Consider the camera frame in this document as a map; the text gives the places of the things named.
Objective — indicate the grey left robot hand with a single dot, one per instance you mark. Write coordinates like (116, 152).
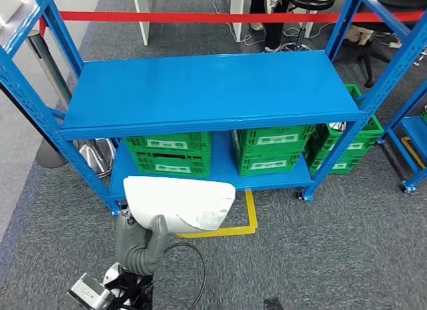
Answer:
(130, 246)

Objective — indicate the white plastic shell part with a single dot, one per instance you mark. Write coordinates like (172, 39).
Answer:
(180, 202)

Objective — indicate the blue metal shelf rack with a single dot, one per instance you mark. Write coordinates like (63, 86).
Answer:
(206, 91)
(413, 131)

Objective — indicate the black robot body part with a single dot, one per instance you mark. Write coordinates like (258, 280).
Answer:
(273, 304)

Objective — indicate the small white black part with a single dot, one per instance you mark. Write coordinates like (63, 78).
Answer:
(337, 126)

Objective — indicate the green plastic crate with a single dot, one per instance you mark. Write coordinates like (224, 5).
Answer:
(166, 155)
(270, 151)
(363, 138)

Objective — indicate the yellow floor tape marking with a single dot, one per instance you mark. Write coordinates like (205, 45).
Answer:
(252, 211)

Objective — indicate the red barrier belt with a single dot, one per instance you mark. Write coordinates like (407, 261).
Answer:
(200, 17)

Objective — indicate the white desk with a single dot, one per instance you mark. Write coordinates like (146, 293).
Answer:
(237, 7)

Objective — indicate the person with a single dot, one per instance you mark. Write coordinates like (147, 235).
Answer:
(360, 34)
(273, 32)

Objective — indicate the black office chair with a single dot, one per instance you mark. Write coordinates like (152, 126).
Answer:
(368, 65)

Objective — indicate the white power adapter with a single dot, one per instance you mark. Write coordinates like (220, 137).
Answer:
(395, 44)

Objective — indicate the chrome stanchion post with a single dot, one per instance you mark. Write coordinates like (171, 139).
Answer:
(50, 67)

